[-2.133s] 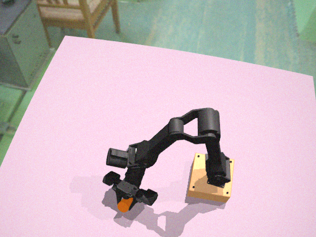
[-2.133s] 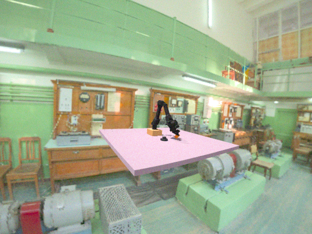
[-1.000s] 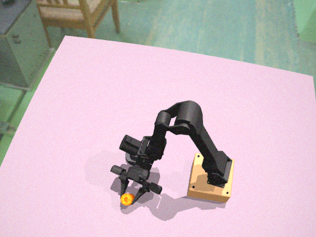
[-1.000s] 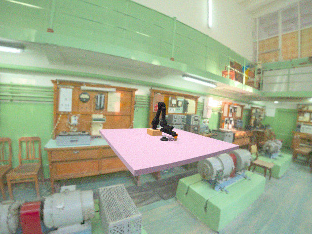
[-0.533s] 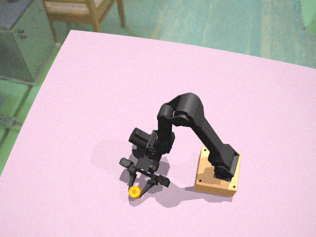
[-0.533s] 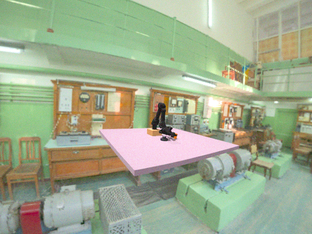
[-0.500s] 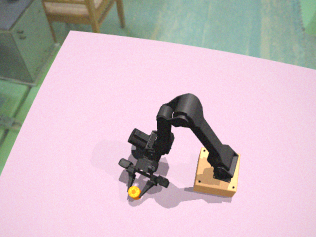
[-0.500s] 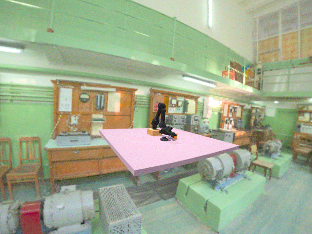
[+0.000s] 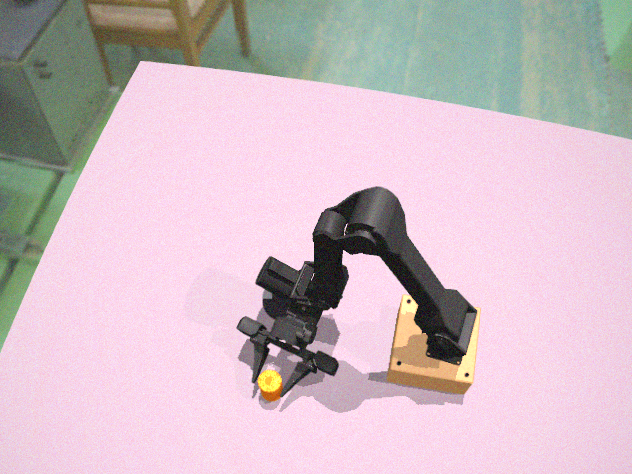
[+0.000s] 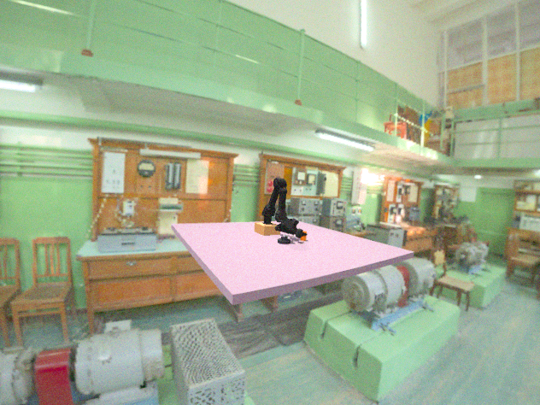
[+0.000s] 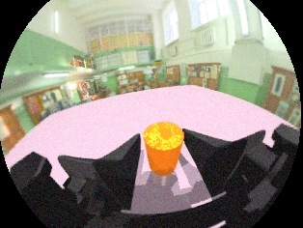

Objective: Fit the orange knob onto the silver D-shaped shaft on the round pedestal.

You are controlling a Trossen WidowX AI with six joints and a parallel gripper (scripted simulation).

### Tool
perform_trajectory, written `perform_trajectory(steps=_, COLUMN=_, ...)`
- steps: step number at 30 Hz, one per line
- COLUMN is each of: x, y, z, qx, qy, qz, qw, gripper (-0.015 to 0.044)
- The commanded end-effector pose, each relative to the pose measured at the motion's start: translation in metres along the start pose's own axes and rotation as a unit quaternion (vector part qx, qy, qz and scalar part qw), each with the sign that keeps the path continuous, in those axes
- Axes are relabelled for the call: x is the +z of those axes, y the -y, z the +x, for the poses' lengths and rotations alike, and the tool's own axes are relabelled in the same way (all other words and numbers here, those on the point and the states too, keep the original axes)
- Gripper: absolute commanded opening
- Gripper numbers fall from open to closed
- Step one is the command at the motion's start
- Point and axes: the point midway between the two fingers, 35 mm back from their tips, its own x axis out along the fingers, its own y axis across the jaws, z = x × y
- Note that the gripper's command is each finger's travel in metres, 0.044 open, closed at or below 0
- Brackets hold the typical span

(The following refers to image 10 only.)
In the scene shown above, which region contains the grey round pedestal with silver shaft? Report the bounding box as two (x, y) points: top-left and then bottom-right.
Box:
(278, 234), (291, 245)

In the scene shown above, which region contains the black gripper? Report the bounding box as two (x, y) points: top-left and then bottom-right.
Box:
(286, 227), (308, 239)

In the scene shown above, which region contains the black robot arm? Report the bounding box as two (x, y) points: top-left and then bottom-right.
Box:
(262, 178), (299, 233)

